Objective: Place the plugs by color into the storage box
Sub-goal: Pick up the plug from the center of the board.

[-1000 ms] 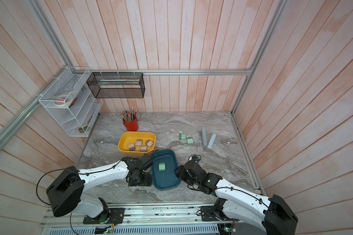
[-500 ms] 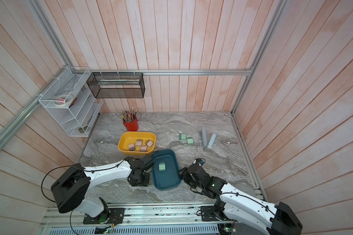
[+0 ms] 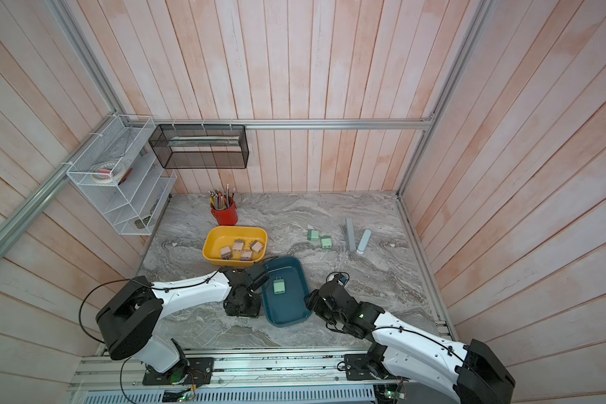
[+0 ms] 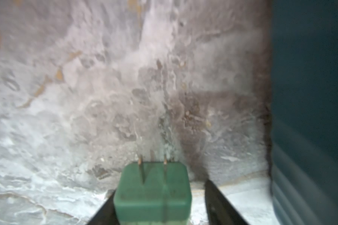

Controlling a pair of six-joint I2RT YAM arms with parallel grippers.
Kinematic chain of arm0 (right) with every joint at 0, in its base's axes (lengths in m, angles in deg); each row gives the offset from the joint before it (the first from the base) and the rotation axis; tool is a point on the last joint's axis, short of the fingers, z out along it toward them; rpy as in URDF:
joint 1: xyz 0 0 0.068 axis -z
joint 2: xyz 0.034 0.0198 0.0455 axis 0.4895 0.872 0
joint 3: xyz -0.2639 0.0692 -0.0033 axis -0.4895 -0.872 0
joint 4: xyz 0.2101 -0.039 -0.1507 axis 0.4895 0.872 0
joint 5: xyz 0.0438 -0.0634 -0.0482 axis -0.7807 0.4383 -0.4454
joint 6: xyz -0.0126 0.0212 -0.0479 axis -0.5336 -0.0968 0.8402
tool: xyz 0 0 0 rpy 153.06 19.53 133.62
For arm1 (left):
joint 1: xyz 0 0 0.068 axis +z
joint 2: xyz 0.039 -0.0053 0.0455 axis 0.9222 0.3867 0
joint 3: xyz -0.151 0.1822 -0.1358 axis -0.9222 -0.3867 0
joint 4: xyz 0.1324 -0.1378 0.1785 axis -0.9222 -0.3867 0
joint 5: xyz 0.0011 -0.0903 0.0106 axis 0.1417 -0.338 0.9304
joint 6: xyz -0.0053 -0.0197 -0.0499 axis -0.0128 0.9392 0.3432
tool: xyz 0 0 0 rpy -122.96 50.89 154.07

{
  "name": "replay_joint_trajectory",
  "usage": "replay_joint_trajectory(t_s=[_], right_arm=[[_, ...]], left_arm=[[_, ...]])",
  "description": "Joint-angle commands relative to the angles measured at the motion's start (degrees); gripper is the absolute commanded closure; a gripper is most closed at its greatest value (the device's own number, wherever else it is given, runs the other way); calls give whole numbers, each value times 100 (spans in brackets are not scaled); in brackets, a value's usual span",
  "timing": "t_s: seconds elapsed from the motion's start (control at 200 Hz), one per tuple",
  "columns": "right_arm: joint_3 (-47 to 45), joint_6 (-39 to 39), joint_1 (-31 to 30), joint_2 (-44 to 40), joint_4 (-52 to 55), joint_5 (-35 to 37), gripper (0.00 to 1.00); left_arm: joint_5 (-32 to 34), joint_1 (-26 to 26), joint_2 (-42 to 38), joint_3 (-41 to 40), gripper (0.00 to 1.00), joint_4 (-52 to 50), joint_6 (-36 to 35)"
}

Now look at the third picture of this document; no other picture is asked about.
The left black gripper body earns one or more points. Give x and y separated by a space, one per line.
247 307

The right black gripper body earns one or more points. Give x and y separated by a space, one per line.
322 309

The green plug cube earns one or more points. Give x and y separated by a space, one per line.
313 235
279 286
326 242

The teal plastic storage box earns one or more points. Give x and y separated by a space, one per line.
287 309

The yellow plastic storage box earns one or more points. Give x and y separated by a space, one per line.
220 237

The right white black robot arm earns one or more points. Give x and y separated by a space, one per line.
465 372

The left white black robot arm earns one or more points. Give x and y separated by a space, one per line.
128 321

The light blue cylinder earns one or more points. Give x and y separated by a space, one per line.
364 241

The grey rectangular bar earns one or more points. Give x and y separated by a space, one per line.
350 235

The red pencil holder cup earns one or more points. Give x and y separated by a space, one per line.
223 207

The tape roll on shelf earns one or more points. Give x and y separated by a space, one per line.
108 172

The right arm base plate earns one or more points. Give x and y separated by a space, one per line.
365 366

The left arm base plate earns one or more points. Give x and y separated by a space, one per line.
190 371

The black mesh wall basket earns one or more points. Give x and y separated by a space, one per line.
200 146

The white wire wall shelf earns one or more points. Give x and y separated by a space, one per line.
133 206

